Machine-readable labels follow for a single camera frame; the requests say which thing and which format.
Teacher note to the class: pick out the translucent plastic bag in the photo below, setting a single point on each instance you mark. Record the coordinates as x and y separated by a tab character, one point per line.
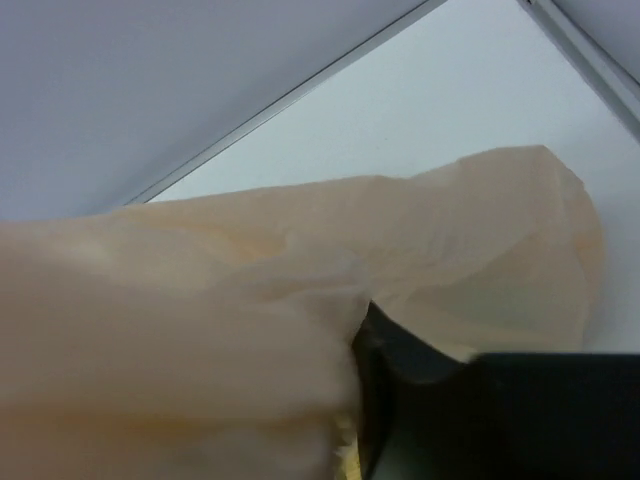
210	338

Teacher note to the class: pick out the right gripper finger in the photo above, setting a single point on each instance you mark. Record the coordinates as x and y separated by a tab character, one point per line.
497	416

